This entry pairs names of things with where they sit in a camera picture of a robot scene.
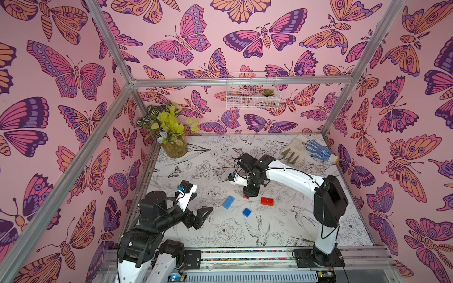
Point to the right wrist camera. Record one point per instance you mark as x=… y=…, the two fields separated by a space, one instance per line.
x=236 y=179

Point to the white wire basket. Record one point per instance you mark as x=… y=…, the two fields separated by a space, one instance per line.
x=245 y=93

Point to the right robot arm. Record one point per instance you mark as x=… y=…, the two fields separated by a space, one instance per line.
x=329 y=199

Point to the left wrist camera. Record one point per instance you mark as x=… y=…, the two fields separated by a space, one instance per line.
x=184 y=188

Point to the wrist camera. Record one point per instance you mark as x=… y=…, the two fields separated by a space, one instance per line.
x=236 y=179
x=184 y=188

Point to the blue work glove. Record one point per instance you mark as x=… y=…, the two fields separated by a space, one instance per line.
x=320 y=152

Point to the potted green plant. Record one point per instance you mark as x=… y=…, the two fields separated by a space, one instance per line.
x=163 y=125

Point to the small succulent in basket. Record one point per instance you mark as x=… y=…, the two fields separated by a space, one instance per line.
x=268 y=92

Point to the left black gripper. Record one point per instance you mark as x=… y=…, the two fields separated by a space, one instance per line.
x=197 y=219

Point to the small blue lego brick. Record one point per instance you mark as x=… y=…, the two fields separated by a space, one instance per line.
x=246 y=212

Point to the long blue lego brick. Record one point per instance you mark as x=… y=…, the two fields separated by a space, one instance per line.
x=228 y=202

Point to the white vented cable duct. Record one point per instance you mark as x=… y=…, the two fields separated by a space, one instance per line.
x=239 y=277

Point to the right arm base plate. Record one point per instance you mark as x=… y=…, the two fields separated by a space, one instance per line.
x=313 y=258

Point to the aluminium rail with beads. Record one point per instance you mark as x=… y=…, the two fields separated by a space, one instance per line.
x=355 y=258

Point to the long red lego brick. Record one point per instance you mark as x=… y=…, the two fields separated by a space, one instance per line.
x=267 y=201

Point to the green beige work glove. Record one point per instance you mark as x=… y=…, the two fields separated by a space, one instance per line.
x=295 y=153

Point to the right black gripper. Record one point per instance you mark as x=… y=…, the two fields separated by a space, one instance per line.
x=252 y=187

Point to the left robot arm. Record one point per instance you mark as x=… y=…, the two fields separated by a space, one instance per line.
x=143 y=256

